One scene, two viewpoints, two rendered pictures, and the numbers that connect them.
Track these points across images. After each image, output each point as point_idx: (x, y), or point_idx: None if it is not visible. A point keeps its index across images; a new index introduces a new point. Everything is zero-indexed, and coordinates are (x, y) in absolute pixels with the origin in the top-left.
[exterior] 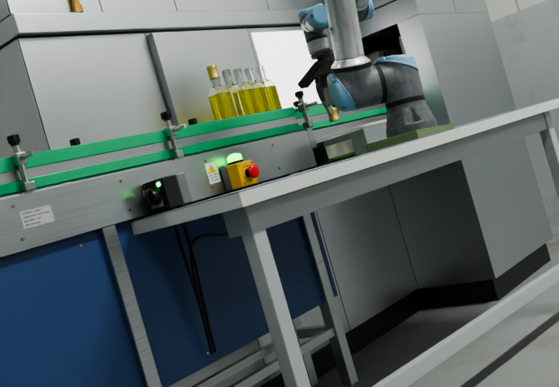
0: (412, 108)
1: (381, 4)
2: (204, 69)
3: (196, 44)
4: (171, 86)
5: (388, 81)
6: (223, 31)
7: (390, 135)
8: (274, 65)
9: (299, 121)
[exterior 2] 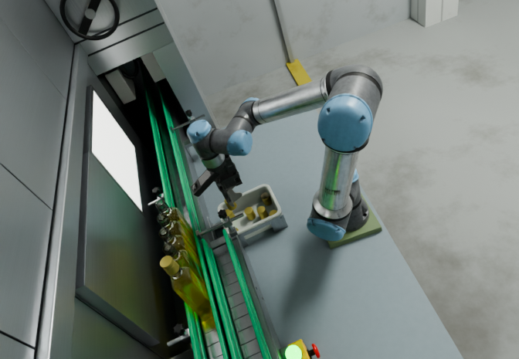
0: (361, 206)
1: (130, 35)
2: (117, 249)
3: (98, 231)
4: (130, 313)
5: (354, 199)
6: (89, 181)
7: (347, 230)
8: (114, 164)
9: (195, 219)
